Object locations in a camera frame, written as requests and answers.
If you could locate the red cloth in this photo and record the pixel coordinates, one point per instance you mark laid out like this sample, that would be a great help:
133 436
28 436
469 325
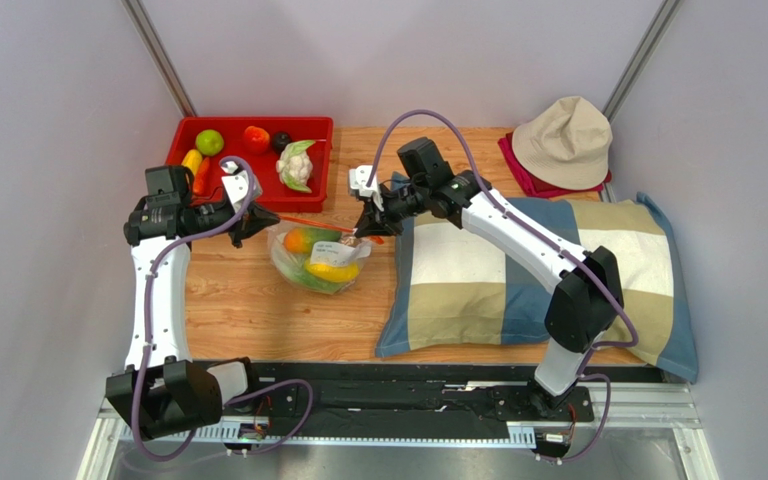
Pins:
529 184

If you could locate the green orange mango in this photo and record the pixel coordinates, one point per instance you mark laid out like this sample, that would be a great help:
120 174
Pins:
301 240

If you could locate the red tomato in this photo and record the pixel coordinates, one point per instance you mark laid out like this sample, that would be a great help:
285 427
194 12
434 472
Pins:
256 140

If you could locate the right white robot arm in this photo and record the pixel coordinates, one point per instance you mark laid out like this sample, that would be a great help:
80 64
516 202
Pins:
585 285

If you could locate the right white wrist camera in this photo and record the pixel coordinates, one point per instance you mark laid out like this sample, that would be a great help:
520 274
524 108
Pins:
363 185

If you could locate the plaid pillow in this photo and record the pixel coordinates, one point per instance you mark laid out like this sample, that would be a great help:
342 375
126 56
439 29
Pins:
456 288

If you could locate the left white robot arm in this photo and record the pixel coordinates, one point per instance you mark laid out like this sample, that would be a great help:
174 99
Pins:
162 391

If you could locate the clear zip top bag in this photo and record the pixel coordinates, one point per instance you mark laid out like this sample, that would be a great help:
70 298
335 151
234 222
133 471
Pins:
347 250

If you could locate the yellow corn cob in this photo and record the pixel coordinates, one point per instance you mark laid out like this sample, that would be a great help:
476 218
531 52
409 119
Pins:
192 161

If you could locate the dark avocado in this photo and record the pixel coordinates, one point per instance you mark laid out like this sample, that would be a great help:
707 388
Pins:
280 140

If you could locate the beige bucket hat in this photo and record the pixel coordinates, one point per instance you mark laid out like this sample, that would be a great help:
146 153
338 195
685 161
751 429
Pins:
567 145

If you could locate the white cauliflower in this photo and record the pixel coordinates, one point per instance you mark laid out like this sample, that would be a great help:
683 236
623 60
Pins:
294 166

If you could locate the red plastic bin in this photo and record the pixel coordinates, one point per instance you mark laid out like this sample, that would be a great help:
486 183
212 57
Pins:
275 197

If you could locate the green lettuce cabbage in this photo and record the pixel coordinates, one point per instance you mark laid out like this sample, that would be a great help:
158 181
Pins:
291 267

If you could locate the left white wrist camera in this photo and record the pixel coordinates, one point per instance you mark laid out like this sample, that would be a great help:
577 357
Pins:
241 188

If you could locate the green lime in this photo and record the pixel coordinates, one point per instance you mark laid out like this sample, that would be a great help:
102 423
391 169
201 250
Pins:
209 142

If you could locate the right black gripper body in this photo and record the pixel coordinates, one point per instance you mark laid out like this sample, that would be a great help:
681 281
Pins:
380 212

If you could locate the orange carrot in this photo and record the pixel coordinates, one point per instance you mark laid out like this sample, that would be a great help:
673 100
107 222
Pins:
200 183

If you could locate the yellow bell pepper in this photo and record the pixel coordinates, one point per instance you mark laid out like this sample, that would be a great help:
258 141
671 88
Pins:
333 274

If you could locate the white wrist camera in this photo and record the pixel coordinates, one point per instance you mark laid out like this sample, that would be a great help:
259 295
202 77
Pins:
363 185
241 188

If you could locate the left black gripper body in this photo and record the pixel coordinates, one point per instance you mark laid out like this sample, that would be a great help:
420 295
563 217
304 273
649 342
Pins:
208 216

